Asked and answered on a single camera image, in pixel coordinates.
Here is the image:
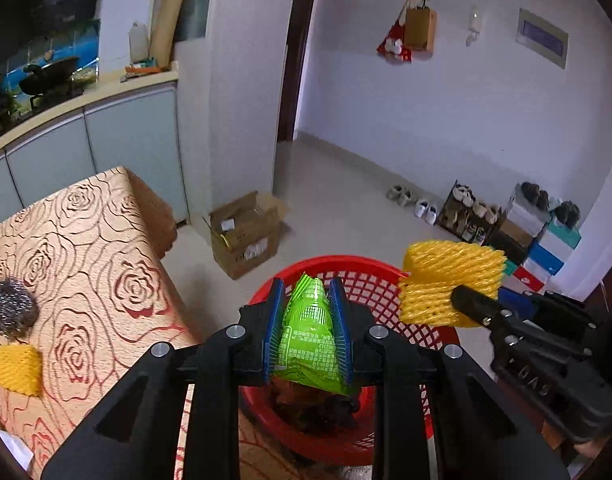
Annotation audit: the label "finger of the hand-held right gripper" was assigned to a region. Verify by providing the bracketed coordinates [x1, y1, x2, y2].
[498, 287, 535, 319]
[451, 285, 518, 331]

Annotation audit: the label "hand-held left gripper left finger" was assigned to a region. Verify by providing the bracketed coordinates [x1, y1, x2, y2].
[40, 277, 287, 480]

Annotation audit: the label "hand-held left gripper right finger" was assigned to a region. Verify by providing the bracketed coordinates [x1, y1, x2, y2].
[328, 276, 572, 480]

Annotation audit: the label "green snack packet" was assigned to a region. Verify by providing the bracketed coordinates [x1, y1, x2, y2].
[268, 272, 359, 396]

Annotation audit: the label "large yellow foam net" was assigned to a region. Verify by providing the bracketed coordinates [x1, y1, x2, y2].
[398, 241, 508, 330]

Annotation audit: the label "red plastic mesh basket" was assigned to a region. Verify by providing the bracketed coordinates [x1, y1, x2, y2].
[238, 256, 467, 466]

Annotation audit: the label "steel wool scourer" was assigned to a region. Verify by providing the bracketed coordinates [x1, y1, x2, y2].
[0, 280, 41, 337]

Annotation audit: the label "stack of shoe boxes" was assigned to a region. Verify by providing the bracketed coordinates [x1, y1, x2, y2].
[496, 195, 582, 296]

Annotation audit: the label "brown crumpled wrapper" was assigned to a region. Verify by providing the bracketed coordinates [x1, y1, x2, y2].
[273, 382, 365, 434]

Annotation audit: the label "cardboard box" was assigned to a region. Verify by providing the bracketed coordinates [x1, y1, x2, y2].
[203, 191, 293, 281]

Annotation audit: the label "dark shoe rack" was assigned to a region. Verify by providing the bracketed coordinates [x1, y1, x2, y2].
[434, 180, 502, 246]

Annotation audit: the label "dark fuzzy pair of shoes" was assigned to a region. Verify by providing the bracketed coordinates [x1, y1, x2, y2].
[553, 200, 582, 226]
[521, 182, 552, 211]

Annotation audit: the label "white pair of shoes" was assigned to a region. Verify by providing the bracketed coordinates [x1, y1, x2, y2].
[414, 199, 441, 224]

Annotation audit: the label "beige pair of shoes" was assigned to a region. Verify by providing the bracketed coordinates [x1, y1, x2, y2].
[386, 185, 417, 207]

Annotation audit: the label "rose patterned tablecloth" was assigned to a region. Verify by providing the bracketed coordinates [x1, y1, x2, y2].
[0, 166, 297, 480]

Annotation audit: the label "grey base cabinets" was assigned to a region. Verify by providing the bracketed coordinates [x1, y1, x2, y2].
[0, 82, 192, 226]

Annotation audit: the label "small yellow foam net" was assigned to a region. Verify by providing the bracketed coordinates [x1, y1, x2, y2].
[0, 344, 43, 396]

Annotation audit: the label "red hanging decoration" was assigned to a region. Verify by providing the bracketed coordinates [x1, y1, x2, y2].
[377, 0, 413, 64]

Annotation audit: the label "brown paper bag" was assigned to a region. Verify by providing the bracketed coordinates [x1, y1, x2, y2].
[403, 0, 437, 52]

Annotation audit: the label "beige kitchen countertop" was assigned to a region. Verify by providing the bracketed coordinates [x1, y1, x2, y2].
[0, 67, 179, 161]

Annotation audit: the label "orange kitchen tool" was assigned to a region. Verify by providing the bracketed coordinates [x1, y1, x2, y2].
[120, 59, 175, 82]

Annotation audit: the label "translucent plastic jug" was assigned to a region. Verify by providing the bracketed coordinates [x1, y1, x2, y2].
[129, 21, 152, 61]

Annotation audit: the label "black gas stove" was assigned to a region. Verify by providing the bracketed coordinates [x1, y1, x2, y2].
[0, 80, 99, 136]

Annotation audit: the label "wooden cutting board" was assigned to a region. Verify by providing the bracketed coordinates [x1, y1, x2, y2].
[150, 0, 189, 69]

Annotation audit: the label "frosted glass window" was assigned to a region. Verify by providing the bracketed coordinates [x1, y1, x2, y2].
[153, 0, 219, 44]

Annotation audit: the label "black wok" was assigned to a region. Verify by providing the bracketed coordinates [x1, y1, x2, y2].
[18, 56, 82, 99]

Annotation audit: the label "blue picture backsplash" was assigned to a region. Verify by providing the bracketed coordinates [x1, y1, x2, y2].
[0, 20, 102, 96]

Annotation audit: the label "black range hood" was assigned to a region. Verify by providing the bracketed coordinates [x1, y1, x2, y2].
[0, 0, 114, 61]

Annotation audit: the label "grey wall panel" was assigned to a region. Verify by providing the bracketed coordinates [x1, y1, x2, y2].
[516, 7, 570, 70]

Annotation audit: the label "white wall intercom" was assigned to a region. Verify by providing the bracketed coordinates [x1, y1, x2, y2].
[465, 6, 486, 47]

